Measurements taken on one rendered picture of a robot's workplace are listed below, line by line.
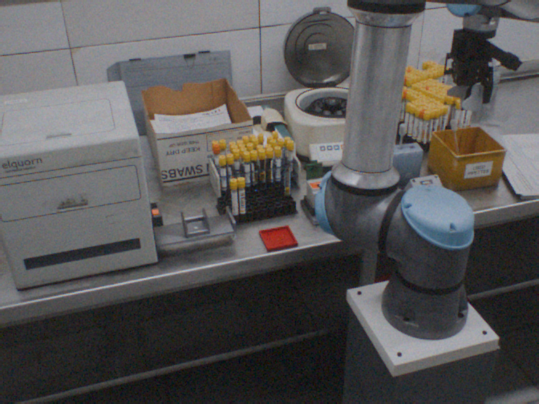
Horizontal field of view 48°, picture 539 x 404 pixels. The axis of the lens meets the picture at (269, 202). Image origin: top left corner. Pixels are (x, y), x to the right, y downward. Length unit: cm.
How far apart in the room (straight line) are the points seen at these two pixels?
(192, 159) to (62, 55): 47
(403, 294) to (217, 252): 43
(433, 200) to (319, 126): 60
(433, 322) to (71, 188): 68
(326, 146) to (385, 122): 61
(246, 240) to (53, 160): 44
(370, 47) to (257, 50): 89
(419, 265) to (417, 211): 9
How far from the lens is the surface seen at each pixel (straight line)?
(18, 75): 176
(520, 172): 164
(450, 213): 100
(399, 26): 95
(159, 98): 173
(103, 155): 114
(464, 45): 144
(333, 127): 157
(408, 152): 148
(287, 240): 132
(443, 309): 107
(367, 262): 144
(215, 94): 175
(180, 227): 131
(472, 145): 166
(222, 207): 140
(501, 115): 197
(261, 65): 183
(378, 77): 96
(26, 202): 118
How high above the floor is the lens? 167
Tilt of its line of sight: 33 degrees down
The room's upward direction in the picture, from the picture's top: 1 degrees counter-clockwise
